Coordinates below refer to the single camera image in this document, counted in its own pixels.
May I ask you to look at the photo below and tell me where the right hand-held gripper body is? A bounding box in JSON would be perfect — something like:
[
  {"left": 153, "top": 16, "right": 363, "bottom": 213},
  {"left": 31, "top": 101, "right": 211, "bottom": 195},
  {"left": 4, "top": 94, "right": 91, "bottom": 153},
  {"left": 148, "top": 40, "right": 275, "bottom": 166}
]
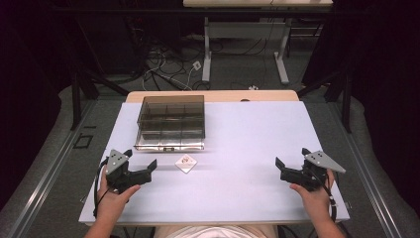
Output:
[{"left": 279, "top": 150, "right": 347, "bottom": 193}]

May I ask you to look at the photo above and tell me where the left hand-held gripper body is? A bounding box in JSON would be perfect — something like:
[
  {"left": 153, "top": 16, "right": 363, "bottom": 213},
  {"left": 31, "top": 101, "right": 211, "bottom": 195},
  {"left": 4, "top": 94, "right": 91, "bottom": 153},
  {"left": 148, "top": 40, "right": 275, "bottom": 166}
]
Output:
[{"left": 104, "top": 149, "right": 154, "bottom": 194}]

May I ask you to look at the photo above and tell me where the person's left hand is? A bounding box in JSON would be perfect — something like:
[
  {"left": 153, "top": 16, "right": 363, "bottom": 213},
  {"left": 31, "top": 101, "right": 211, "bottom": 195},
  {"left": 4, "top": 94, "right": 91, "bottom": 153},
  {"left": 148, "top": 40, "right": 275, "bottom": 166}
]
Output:
[{"left": 96, "top": 165, "right": 142, "bottom": 222}]

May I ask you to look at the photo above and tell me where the person's right hand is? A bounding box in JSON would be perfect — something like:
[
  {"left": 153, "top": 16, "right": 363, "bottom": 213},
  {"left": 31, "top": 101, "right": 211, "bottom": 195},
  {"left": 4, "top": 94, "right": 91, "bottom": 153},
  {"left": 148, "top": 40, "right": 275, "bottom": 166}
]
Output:
[{"left": 289, "top": 168, "right": 337, "bottom": 222}]

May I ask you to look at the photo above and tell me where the small white square packet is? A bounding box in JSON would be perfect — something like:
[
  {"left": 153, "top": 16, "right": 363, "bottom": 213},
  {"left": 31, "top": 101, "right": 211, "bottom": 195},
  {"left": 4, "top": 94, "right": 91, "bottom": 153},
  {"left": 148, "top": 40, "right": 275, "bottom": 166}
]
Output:
[{"left": 174, "top": 154, "right": 198, "bottom": 175}]

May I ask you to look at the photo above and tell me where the transparent brown compartment box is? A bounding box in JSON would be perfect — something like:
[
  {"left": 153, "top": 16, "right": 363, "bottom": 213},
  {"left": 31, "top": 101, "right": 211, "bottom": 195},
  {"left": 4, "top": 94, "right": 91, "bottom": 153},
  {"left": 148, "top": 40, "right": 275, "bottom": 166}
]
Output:
[{"left": 134, "top": 94, "right": 206, "bottom": 153}]

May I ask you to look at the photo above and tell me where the white table mat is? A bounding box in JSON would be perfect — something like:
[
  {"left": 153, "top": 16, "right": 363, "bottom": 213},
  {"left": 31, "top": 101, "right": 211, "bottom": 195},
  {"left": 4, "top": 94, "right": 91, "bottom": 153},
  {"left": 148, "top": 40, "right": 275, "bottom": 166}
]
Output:
[{"left": 78, "top": 100, "right": 351, "bottom": 226}]

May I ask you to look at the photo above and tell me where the black metal stand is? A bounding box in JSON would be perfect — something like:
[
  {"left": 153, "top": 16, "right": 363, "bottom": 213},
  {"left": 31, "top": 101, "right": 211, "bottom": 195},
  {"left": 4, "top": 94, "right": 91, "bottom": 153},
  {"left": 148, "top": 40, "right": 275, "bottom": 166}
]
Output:
[
  {"left": 296, "top": 69, "right": 353, "bottom": 134},
  {"left": 69, "top": 69, "right": 131, "bottom": 132}
]

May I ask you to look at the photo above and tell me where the person's light shirt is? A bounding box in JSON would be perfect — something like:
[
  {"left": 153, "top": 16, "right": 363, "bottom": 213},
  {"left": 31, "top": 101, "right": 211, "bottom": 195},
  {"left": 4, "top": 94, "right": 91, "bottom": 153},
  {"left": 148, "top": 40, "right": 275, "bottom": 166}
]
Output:
[{"left": 153, "top": 224, "right": 280, "bottom": 238}]

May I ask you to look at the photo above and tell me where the white desk with metal legs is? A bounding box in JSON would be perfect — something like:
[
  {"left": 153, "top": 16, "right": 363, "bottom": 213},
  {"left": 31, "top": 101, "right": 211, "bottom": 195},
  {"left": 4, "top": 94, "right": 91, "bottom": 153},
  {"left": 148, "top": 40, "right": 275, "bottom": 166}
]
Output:
[{"left": 182, "top": 0, "right": 335, "bottom": 85}]

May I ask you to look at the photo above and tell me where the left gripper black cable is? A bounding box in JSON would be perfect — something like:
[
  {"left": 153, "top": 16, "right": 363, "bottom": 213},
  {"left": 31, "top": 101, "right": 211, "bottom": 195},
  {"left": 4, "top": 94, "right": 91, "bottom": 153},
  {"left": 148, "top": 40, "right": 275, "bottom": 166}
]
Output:
[{"left": 92, "top": 158, "right": 111, "bottom": 219}]

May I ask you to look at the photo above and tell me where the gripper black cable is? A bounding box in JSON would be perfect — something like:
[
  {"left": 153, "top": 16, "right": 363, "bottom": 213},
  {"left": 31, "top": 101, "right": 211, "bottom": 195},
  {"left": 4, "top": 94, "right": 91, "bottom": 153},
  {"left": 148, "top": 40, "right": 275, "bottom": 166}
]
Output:
[
  {"left": 92, "top": 158, "right": 111, "bottom": 219},
  {"left": 310, "top": 168, "right": 339, "bottom": 223}
]

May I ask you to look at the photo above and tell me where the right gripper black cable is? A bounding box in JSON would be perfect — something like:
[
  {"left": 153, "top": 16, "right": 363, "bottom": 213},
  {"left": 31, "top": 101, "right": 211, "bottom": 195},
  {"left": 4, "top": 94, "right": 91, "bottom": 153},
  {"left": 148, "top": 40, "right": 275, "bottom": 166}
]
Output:
[{"left": 310, "top": 168, "right": 339, "bottom": 223}]

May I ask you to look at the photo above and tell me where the metal floor rail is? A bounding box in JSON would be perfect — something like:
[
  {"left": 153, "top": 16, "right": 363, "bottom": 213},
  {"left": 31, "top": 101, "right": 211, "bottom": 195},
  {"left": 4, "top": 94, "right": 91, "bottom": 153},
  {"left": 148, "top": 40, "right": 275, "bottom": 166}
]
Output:
[
  {"left": 6, "top": 98, "right": 97, "bottom": 238},
  {"left": 330, "top": 101, "right": 404, "bottom": 238}
]

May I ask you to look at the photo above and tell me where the white floor cable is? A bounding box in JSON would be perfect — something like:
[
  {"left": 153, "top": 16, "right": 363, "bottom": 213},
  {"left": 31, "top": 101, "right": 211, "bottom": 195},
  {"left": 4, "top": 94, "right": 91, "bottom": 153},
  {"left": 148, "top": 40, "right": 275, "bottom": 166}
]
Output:
[{"left": 142, "top": 65, "right": 199, "bottom": 92}]

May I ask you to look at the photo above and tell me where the tangle of black floor cables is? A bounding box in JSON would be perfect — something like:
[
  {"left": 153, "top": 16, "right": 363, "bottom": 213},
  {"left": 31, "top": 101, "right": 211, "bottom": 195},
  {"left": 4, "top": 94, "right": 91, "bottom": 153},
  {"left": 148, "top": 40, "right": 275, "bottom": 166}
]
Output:
[{"left": 130, "top": 18, "right": 214, "bottom": 92}]

